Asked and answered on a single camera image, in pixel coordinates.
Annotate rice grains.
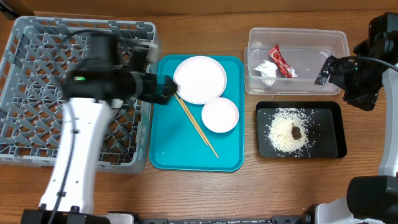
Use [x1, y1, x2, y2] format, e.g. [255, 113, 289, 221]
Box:
[266, 108, 315, 157]

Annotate grey plastic dish rack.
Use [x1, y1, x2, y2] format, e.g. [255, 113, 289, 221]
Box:
[1, 16, 159, 174]

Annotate large white plate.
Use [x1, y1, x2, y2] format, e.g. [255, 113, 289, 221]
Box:
[173, 56, 228, 105]

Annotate red snack wrapper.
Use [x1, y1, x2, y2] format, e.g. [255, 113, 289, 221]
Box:
[269, 45, 297, 78]

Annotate black plastic tray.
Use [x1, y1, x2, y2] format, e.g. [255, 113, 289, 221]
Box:
[256, 101, 347, 159]

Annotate brown food scrap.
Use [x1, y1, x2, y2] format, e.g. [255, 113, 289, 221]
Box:
[291, 126, 302, 140]

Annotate wooden chopstick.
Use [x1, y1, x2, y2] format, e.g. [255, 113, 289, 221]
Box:
[177, 97, 208, 145]
[174, 93, 219, 159]

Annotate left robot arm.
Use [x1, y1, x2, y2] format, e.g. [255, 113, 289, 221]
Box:
[21, 30, 177, 224]

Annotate clear plastic bin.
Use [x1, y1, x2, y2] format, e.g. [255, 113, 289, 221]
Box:
[244, 27, 349, 95]

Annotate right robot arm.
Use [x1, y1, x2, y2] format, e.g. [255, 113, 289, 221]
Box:
[302, 12, 397, 223]

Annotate white napkin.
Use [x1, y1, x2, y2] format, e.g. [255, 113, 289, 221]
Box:
[254, 60, 278, 86]

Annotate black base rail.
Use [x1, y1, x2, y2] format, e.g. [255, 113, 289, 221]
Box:
[102, 211, 312, 224]

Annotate teal plastic tray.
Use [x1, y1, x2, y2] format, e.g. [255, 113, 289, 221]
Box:
[149, 55, 245, 172]

